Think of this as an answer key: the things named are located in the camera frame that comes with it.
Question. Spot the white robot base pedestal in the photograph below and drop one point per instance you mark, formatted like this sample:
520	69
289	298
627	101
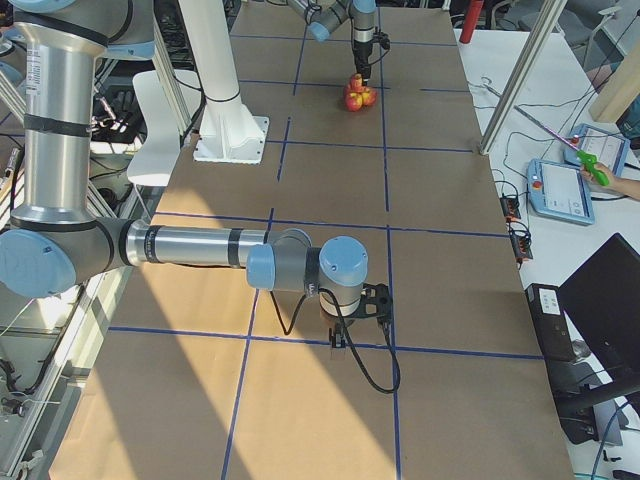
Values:
228	132

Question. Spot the blue teach pendant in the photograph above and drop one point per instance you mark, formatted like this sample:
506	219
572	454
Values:
611	149
558	190

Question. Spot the aluminium frame post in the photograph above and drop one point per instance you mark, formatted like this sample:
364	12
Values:
547	18

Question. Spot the white chair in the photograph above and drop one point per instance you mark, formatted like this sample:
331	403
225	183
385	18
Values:
154	162

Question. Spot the green grabber tool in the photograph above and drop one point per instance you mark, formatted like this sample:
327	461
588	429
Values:
586	159

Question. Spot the black laptop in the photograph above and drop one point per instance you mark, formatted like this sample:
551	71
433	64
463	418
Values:
601	299

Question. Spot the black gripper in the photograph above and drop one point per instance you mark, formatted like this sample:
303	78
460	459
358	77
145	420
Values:
342	320
361	54

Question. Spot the brown paper table cover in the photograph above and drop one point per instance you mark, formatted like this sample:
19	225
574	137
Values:
201	376

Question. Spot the person's hand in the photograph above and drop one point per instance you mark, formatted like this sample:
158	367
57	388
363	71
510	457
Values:
601	176

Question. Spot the red cylinder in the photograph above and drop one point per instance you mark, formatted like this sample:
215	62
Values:
470	20

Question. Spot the orange black power strip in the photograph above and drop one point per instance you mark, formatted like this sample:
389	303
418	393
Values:
510	207
521	242

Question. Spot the black computer box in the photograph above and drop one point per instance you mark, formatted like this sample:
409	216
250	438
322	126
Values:
549	322

